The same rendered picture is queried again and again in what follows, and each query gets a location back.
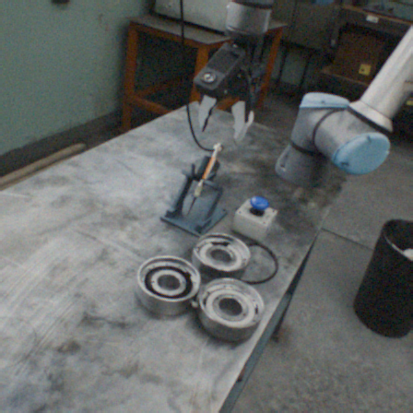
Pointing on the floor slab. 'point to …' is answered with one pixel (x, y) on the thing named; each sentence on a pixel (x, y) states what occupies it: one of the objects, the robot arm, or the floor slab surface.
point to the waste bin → (388, 282)
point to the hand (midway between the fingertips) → (218, 134)
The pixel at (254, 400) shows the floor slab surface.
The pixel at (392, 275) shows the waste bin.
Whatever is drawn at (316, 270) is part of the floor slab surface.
